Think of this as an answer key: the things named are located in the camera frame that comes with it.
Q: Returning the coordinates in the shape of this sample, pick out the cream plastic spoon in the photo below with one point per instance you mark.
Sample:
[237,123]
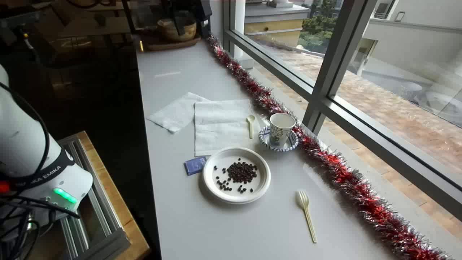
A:
[250,121]

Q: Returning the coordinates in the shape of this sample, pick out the white paper plate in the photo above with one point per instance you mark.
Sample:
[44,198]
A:
[223,159]

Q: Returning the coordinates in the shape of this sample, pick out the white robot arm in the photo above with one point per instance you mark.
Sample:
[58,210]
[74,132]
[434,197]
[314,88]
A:
[44,176]

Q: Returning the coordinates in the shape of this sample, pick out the patterned paper cup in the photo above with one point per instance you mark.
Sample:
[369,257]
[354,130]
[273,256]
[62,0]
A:
[282,124]

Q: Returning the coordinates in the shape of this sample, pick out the folded white paper towel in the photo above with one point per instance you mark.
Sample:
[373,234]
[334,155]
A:
[221,124]

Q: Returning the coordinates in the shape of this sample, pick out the blue patterned paper saucer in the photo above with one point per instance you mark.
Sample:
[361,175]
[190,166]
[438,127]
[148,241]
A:
[288,145]

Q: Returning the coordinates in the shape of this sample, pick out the pile of coffee beans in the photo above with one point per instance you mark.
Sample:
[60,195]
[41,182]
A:
[236,176]

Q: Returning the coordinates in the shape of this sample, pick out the small blue packet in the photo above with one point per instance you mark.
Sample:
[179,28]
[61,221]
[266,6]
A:
[195,165]

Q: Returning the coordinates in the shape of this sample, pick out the flat white paper napkin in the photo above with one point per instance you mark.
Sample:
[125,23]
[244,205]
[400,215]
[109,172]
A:
[177,114]

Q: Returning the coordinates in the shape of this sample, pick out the cream plastic fork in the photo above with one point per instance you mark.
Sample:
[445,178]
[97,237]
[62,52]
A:
[304,202]

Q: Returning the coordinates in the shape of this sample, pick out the wooden bowl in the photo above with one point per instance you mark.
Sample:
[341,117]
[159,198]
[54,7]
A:
[165,36]

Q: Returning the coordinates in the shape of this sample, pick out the red silver tinsel garland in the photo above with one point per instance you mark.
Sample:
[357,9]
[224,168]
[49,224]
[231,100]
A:
[390,227]

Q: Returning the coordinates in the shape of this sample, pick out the grey metal rack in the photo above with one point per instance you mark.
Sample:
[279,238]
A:
[96,234]

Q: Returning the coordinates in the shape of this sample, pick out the wooden side table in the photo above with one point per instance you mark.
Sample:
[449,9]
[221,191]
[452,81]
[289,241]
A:
[52,246]

